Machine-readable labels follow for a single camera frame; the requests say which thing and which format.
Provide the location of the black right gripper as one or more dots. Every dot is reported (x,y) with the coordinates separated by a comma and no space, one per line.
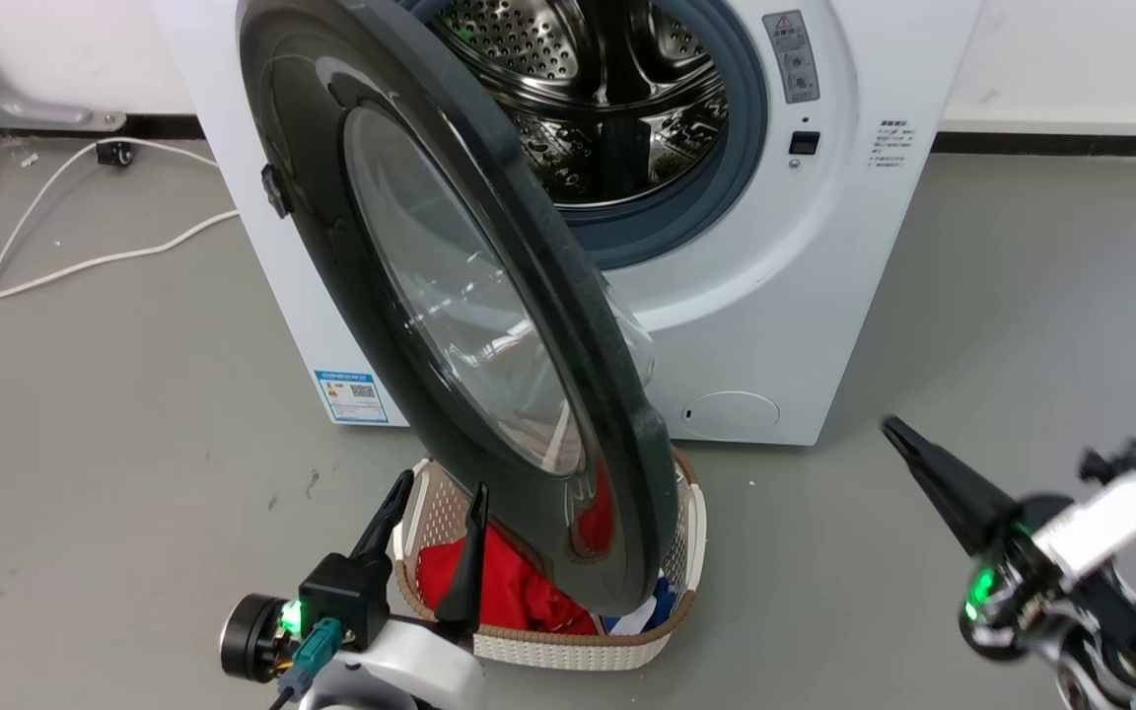
(1017,582)

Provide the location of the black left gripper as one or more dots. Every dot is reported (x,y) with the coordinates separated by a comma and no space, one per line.
(346,597)

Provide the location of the dark round washing machine door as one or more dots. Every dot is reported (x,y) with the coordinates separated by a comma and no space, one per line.
(331,247)

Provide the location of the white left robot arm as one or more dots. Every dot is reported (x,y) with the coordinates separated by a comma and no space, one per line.
(400,671)

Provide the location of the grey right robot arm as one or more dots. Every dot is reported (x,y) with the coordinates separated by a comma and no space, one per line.
(1135,656)

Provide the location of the white front-load washing machine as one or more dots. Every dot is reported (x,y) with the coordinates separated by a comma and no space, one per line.
(775,325)

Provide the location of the black door lock slot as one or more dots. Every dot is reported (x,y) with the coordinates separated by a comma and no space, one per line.
(804,143)

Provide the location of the grey rubber door seal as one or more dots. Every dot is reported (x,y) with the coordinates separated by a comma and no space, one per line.
(726,187)

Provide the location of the red garment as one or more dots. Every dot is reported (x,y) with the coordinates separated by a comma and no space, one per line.
(519,592)

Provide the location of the white woven laundry basket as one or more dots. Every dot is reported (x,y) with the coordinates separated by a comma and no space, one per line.
(548,651)

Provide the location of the blue white energy label sticker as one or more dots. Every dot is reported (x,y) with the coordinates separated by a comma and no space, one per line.
(351,396)

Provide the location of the blue white garment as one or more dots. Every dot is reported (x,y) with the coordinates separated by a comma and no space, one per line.
(642,616)

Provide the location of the round white filter cover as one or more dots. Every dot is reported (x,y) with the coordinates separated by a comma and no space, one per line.
(731,416)

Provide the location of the grey warning sticker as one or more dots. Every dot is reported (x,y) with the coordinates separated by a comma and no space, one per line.
(791,54)

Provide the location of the stainless steel washer drum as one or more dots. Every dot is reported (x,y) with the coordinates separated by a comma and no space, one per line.
(568,59)

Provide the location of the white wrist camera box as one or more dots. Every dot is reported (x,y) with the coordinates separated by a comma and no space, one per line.
(1115,523)

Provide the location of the small black wall plug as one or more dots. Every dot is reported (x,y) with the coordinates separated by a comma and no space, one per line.
(114,153)

